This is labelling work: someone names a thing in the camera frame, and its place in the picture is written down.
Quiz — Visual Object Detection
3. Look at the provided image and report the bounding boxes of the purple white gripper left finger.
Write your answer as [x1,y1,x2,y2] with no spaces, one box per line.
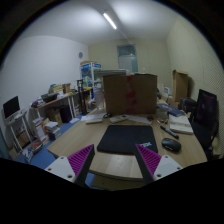
[46,144,95,187]

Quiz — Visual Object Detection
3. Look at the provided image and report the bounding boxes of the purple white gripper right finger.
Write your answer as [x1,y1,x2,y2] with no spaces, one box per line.
[134,144,182,184]

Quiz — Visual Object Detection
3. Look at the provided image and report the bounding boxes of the black computer mouse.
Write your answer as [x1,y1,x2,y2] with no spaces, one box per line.
[162,138,181,153]

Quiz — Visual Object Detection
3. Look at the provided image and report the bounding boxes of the black mouse pad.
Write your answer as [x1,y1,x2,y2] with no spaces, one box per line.
[97,125,158,155]

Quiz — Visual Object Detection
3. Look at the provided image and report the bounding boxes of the black marker pen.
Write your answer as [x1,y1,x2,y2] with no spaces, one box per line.
[160,125,179,139]

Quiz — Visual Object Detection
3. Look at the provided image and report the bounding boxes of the stack of books on floor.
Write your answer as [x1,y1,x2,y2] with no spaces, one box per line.
[45,121,61,140]

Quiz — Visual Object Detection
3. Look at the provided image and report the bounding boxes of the open white book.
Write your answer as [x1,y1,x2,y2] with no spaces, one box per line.
[169,115,193,134]

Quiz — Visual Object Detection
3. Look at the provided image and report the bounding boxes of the white paper sheets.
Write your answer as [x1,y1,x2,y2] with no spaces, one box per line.
[81,114,103,124]

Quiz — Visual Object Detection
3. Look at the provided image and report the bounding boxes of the blue book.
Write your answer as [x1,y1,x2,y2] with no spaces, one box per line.
[157,103,185,117]

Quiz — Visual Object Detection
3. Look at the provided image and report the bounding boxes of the white remote control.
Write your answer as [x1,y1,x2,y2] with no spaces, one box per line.
[109,115,128,124]

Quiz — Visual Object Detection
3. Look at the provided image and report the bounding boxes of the white side desk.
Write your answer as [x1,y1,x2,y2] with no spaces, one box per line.
[30,87,92,117]

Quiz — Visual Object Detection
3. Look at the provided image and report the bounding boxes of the white small rack stand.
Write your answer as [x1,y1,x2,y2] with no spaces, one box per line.
[5,110,33,152]

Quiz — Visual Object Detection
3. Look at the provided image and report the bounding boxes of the black office chair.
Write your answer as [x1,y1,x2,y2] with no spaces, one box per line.
[191,89,219,160]

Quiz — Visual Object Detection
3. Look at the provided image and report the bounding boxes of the large brown cardboard box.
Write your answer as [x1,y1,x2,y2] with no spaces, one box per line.
[103,74,157,115]

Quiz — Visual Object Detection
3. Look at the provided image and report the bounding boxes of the black computer monitor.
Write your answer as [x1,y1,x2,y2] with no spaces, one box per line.
[3,96,20,119]

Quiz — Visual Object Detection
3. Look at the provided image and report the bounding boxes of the tall brown cardboard box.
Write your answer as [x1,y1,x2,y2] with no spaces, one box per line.
[172,70,188,101]

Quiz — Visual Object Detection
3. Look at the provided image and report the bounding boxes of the ceiling fluorescent light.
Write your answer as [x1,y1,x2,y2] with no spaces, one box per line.
[103,13,117,30]

